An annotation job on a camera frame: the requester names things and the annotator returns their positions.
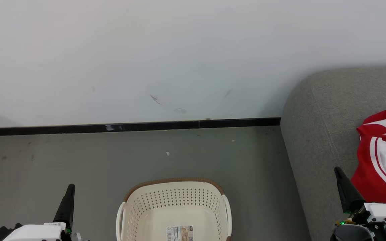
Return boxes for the cream plastic laundry basket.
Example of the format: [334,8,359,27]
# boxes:
[116,177,233,241]

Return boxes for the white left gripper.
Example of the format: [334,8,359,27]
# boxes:
[1,183,76,241]

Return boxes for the grey fabric sofa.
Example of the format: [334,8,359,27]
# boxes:
[280,66,386,241]

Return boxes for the printed basket label sticker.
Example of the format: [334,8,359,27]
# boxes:
[167,226,194,241]

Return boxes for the black wall baseboard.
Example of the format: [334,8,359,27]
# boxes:
[0,117,281,137]

